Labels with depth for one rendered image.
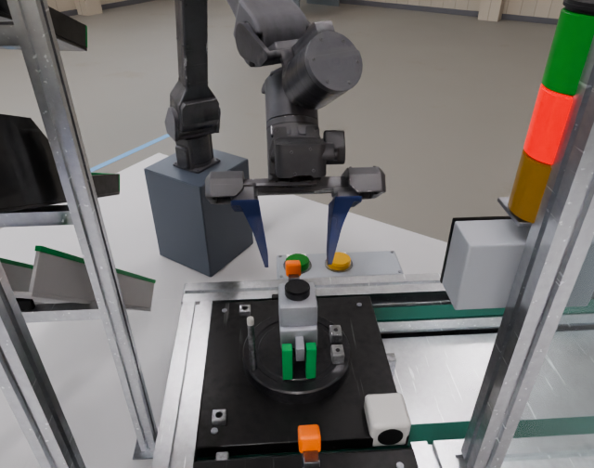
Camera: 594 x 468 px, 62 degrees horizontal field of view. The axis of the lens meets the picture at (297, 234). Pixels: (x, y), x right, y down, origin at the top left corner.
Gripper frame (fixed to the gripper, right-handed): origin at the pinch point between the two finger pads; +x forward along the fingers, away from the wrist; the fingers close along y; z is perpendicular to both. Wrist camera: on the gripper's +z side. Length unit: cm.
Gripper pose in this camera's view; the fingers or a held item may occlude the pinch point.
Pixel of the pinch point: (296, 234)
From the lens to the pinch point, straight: 53.1
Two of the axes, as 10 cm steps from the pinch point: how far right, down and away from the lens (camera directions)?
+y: 10.0, -0.4, 0.6
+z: 0.6, -0.7, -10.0
